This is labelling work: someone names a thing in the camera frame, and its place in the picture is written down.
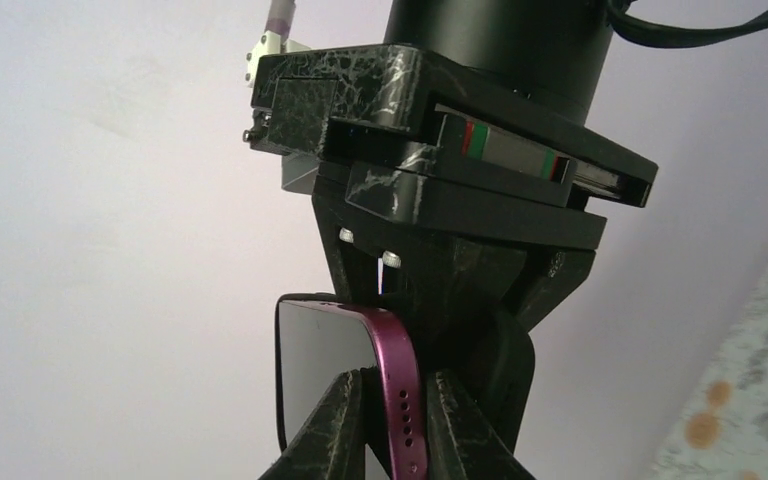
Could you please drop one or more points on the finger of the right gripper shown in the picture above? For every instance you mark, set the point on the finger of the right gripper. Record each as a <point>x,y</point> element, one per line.
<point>536,280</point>
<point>372,260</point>

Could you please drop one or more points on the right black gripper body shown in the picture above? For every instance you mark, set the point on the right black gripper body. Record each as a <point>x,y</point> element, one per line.
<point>467,157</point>

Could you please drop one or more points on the purple smartphone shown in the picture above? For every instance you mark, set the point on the purple smartphone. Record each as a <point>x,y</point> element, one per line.
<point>396,446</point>

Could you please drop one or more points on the floral patterned table mat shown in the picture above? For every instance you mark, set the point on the floral patterned table mat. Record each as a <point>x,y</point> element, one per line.
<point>722,430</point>

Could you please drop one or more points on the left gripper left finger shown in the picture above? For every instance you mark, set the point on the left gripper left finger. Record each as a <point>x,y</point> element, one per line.
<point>331,443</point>

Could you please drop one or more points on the black phone case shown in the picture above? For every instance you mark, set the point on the black phone case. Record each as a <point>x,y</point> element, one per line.
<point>490,371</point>

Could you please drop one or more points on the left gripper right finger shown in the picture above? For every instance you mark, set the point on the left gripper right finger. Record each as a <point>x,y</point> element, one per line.
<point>462,444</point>

